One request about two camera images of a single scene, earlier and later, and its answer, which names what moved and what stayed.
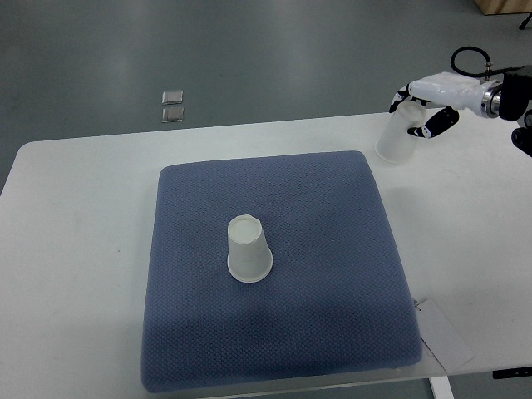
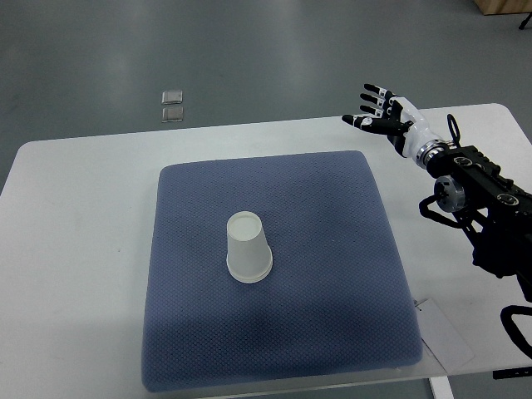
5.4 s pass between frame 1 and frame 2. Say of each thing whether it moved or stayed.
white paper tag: stayed
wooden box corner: stayed
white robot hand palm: moved
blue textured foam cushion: stayed
